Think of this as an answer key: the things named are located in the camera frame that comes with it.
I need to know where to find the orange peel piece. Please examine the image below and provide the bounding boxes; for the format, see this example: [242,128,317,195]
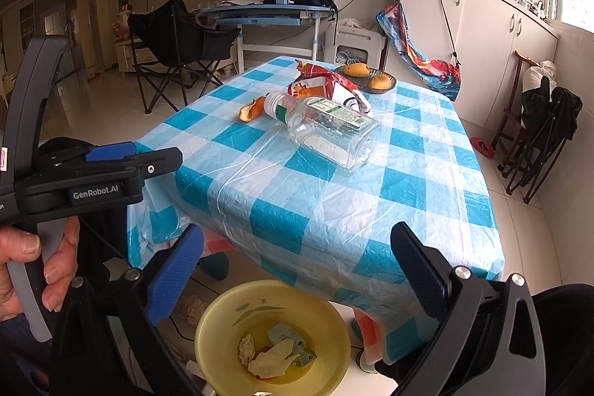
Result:
[239,98,266,124]

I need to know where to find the blue checked plastic tablecloth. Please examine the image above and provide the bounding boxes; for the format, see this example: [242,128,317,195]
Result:
[126,55,506,323]

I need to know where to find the person's left hand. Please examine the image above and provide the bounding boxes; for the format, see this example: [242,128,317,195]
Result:
[0,216,81,323]

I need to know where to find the dark fruit plate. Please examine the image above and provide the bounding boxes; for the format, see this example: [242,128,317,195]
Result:
[335,64,397,94]

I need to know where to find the colourful printed bag with strap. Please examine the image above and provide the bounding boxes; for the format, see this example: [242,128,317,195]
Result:
[375,0,466,102]

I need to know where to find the brown wooden chair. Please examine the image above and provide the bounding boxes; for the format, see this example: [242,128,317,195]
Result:
[492,50,534,165]

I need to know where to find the white plastic bag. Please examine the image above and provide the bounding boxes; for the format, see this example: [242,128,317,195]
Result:
[524,61,558,93]

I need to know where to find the dark green table leg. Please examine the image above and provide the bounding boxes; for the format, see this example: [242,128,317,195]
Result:
[199,254,230,281]

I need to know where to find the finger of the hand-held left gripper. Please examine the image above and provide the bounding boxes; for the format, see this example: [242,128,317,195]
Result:
[132,147,183,182]
[46,142,137,168]

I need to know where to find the blue green milk carton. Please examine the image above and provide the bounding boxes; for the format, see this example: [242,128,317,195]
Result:
[267,323,317,364]

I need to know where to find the black folding camp chair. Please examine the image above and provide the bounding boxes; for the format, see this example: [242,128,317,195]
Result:
[127,0,242,115]

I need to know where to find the blue desk with white legs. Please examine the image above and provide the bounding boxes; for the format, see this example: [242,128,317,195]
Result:
[195,3,337,74]

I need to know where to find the red slipper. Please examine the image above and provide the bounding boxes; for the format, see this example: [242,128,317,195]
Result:
[470,137,495,156]

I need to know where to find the clear plastic bottle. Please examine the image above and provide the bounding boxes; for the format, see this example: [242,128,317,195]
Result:
[262,91,381,171]

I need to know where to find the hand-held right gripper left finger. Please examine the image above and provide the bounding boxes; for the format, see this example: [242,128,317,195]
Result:
[49,225,207,396]

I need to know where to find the white cupboard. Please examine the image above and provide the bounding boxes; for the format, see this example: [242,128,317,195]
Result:
[395,0,560,128]

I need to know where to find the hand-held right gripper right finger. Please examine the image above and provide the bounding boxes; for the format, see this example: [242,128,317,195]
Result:
[391,222,548,396]

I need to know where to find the red white snack bag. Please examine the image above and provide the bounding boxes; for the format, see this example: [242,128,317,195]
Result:
[287,59,374,115]

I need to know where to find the crumpled pinkish paper ball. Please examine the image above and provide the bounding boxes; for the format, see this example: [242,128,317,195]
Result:
[179,296,209,327]

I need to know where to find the white low television stand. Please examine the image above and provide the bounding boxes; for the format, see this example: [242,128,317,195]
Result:
[115,41,156,74]

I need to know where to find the yellow plastic basin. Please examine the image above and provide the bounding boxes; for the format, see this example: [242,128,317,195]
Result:
[194,280,352,396]

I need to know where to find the white tissue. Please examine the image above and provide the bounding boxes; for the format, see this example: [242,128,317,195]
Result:
[238,333,257,365]
[248,338,298,378]

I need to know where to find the folded black chair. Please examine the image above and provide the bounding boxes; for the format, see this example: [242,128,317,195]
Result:
[499,78,583,204]

